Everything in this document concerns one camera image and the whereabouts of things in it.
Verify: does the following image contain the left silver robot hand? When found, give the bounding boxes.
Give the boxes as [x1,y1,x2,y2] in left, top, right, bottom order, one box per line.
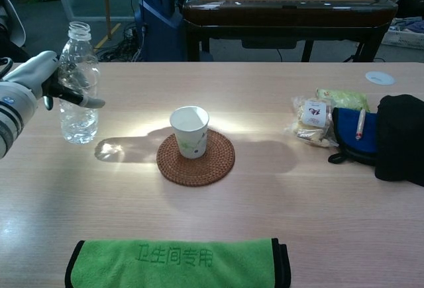
[3,50,106,111]

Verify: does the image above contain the transparent plastic water bottle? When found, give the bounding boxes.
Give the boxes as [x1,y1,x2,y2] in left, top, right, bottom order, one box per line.
[58,21,101,145]

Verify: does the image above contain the white paper cup green print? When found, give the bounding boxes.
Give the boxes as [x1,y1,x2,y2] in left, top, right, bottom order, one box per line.
[169,106,210,160]

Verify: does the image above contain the white chair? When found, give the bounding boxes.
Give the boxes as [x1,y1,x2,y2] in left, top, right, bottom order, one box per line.
[0,0,27,46]

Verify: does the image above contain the yellow wooden pole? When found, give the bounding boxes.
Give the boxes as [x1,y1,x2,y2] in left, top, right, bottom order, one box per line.
[102,0,112,40]

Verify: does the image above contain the round woven rattan coaster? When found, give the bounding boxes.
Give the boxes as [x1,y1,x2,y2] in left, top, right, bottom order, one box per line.
[156,128,236,188]

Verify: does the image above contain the green microfiber cloth black trim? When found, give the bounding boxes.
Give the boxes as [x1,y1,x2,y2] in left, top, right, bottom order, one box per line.
[64,237,292,288]

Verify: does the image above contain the brown mahjong table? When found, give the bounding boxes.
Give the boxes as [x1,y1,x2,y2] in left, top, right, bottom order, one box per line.
[182,0,399,63]

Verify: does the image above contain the clear snack bag white label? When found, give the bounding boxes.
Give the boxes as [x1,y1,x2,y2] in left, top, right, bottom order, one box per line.
[282,95,339,148]

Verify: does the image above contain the green snack packet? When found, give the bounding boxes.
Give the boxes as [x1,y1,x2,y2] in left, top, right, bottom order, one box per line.
[315,87,371,113]

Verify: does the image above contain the blue cloth black trim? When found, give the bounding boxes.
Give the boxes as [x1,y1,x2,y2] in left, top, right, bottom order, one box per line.
[327,107,379,166]

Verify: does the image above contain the white pen red tip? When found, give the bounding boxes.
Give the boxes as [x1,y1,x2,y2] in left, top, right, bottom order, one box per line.
[355,108,366,142]

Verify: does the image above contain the black tripod stand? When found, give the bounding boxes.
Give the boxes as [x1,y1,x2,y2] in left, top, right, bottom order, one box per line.
[343,0,391,63]

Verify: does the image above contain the white round grommet cover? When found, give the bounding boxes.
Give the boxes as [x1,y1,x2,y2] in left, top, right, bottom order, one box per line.
[364,70,397,86]

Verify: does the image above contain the white plastic crate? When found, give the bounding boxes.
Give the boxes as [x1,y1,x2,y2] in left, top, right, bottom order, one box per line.
[380,24,424,48]

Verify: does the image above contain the black cap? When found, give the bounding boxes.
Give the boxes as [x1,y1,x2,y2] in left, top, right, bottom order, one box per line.
[374,94,424,188]

